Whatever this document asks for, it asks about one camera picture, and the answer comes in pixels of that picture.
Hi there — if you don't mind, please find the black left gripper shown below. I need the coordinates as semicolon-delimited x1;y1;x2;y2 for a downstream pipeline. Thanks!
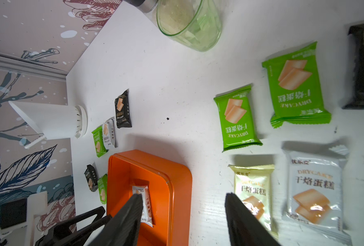
34;205;112;246

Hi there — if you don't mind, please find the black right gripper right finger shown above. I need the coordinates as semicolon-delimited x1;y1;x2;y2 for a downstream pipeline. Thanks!
225;193;279;246

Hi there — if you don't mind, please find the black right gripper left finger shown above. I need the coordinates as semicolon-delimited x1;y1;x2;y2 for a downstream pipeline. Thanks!
89;194;143;246

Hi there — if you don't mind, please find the cream yellow cookie packet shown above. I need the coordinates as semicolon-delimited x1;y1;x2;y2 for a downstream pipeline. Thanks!
229;165;278;239

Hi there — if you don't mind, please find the green cookie packet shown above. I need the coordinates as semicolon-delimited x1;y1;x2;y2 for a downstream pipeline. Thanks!
92;126;108;157
214;85;262;152
262;42;331;129
98;174;108;205

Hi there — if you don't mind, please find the orange storage box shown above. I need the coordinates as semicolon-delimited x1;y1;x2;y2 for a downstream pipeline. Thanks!
107;150;192;246

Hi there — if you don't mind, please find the white cookie packet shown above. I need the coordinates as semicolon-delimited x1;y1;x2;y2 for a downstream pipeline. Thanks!
132;186;153;227
283;145;353;246
102;117;117;151

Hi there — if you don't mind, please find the white rounded container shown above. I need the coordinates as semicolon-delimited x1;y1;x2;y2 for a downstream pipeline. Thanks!
9;101;88;149

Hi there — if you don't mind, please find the green translucent cup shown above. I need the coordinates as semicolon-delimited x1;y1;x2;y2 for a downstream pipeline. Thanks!
156;0;222;52

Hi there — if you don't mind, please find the black cap spice shaker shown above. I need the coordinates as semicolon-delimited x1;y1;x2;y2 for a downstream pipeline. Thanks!
124;0;158;13

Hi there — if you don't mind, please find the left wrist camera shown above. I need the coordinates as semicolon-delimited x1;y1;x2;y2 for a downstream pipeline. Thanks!
0;191;48;234

